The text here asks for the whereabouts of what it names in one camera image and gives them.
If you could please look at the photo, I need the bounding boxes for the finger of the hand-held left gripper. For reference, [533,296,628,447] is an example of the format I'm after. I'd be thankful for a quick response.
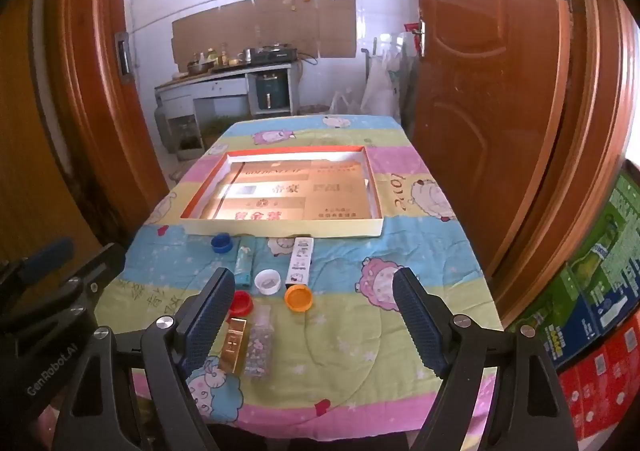
[0,243,127,334]
[0,237,76,292]

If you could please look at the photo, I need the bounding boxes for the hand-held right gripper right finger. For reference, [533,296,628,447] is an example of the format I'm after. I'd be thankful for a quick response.
[391,267,576,451]

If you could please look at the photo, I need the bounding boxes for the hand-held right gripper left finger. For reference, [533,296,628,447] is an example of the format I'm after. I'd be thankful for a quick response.
[65,267,236,451]

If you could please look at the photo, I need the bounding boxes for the gold rectangular box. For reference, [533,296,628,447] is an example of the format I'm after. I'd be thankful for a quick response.
[217,315,249,374]

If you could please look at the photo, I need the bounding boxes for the red bottle cap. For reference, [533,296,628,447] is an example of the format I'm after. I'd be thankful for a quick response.
[230,290,254,317]

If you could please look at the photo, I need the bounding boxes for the clear glitter-filled plastic box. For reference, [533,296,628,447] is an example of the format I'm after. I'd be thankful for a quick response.
[243,307,273,378]

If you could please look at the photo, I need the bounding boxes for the teal rectangular box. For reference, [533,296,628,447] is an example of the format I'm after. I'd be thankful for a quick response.
[233,237,257,283]

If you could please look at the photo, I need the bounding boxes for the white bottle cap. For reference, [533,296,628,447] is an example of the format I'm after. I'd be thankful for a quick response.
[254,269,281,294]

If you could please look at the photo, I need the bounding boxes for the orange bottle cap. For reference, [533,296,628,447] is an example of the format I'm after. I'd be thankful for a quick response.
[284,285,314,314]

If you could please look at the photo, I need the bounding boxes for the white cartoon print box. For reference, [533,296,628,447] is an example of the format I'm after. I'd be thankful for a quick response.
[285,237,315,288]

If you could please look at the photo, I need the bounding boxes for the shallow orange-rimmed cardboard tray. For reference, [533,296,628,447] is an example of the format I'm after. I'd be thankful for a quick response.
[180,146,385,239]

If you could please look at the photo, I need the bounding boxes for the grey gas cylinder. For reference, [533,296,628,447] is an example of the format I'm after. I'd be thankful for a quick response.
[154,98,177,154]

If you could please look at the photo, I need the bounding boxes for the red printed carton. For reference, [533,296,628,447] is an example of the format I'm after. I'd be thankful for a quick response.
[557,313,640,442]

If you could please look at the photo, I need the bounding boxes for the metal strike plate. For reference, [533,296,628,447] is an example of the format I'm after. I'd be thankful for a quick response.
[115,31,132,78]

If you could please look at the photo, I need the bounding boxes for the grey kitchen counter cabinet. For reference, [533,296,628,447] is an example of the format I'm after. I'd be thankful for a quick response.
[154,60,303,154]

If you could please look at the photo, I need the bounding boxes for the small white plastic bag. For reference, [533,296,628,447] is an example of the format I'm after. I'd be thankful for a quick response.
[330,90,358,116]

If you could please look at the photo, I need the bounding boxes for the green air fryer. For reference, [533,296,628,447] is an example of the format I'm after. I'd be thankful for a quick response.
[256,72,291,112]

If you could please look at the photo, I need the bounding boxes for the large white plastic bag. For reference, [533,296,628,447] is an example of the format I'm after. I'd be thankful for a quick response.
[361,51,403,119]

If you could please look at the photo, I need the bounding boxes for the brown wooden door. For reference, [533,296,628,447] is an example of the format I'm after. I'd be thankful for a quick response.
[411,0,573,282]

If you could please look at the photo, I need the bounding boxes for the black gas stove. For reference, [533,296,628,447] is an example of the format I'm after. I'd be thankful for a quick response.
[250,47,299,64]

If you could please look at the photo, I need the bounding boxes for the brown cardboard sheets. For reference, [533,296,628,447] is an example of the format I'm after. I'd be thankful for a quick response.
[171,0,357,74]

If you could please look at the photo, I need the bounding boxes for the metal door handle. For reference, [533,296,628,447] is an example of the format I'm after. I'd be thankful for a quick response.
[412,18,427,59]

